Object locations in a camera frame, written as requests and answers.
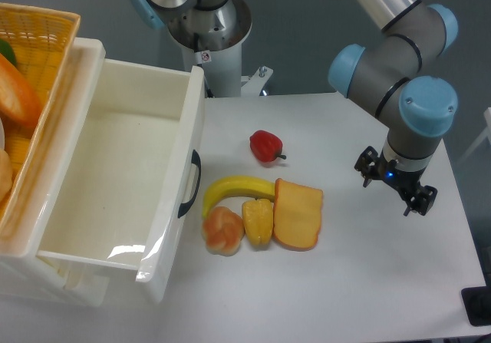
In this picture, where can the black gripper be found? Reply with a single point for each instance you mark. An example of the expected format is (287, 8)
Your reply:
(419, 199)

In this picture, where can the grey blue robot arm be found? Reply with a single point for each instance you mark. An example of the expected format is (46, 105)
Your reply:
(386, 82)

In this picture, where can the toast bread slice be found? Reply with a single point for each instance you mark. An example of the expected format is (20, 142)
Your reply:
(297, 215)

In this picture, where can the round knotted bread roll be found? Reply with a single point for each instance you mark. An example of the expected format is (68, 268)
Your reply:
(222, 231)

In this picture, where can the red bell pepper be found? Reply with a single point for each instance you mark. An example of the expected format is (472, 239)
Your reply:
(266, 147)

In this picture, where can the yellow bell pepper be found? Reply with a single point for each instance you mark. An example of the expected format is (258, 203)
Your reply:
(258, 222)

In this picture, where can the black device at table edge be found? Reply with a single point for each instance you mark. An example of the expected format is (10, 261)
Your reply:
(476, 301)

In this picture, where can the yellow banana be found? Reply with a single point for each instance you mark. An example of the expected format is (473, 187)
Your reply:
(236, 186)

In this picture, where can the white open drawer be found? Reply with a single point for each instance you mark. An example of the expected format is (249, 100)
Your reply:
(116, 212)

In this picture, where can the white drawer cabinet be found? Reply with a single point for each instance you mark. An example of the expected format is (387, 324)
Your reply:
(25, 270)

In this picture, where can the orange baguette loaf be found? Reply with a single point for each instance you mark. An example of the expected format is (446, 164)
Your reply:
(19, 101)

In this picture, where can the orange woven basket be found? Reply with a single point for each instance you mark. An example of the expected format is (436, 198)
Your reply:
(41, 39)

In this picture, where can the green vegetable in basket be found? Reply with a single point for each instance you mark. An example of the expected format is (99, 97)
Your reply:
(7, 52)

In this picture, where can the black drawer handle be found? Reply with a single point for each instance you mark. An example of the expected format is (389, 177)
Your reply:
(193, 185)

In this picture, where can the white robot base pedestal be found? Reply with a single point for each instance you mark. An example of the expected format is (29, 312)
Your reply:
(212, 40)

